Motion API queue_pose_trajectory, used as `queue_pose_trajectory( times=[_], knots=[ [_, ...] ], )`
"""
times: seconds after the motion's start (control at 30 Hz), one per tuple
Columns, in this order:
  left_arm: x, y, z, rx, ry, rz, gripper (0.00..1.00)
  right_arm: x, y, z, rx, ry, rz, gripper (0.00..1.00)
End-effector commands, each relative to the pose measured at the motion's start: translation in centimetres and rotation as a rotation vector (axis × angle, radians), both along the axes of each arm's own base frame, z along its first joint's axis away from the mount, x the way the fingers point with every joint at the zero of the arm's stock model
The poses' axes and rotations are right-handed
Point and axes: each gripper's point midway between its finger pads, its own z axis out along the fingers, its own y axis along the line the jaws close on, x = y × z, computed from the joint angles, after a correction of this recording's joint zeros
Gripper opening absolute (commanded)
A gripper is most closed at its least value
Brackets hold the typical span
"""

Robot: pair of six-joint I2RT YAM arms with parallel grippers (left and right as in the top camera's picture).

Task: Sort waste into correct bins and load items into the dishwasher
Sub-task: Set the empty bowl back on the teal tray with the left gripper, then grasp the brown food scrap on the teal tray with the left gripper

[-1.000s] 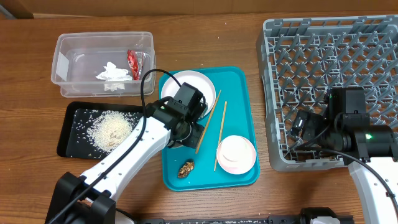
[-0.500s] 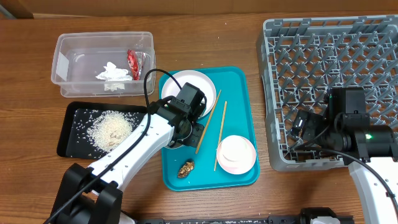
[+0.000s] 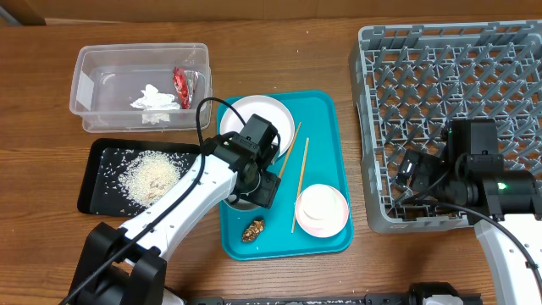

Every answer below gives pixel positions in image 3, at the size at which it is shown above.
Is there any grey bowl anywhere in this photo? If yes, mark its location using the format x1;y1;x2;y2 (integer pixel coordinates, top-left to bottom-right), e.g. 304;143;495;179
224;194;259;211

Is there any red snack wrapper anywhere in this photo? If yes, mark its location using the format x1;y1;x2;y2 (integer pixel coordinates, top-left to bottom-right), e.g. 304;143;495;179
173;67;199;109

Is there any cooked white rice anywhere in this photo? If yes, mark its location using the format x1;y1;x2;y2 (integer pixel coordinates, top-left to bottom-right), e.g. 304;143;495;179
91;148;196;216

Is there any white napkin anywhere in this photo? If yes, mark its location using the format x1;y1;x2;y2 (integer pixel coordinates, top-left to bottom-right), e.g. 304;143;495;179
130;84;181;125

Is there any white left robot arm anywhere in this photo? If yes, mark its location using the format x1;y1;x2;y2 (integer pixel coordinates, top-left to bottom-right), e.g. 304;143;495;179
62;114;280;304

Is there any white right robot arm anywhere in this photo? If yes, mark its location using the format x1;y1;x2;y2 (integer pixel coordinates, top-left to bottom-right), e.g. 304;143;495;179
395;119;541;304

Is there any grey dishwasher rack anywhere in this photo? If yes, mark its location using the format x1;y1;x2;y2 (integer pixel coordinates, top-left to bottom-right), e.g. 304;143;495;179
350;20;541;234

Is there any clear plastic waste bin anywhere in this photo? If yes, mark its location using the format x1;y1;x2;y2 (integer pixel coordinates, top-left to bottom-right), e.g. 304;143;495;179
69;43;213;133

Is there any black waste tray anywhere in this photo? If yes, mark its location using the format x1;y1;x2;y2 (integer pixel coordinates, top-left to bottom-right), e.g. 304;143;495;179
77;138;199;217

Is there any left wooden chopstick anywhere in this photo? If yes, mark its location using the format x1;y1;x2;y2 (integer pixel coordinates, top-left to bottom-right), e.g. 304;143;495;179
278;122;301;179

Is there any wooden chopstick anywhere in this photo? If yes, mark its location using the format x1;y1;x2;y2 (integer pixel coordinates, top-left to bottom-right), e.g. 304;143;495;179
278;122;301;179
290;137;310;234

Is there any pink round plate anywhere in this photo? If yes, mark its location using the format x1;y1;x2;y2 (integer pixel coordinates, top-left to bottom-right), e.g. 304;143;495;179
218;95;295;158

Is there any right wooden chopstick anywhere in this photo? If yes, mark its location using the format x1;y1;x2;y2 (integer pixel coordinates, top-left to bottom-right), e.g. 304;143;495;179
290;137;310;234

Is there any teal serving tray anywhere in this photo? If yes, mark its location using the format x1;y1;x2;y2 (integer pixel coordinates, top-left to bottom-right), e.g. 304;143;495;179
220;91;354;261

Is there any brown food scrap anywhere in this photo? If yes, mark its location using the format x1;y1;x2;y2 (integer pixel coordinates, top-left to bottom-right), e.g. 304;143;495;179
241;219;265;243

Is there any white paper cup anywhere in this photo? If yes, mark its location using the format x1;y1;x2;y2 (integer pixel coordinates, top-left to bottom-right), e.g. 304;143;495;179
301;184;340;221

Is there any black mounting rail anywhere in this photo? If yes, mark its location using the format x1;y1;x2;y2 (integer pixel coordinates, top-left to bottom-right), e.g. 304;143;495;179
187;282;484;305

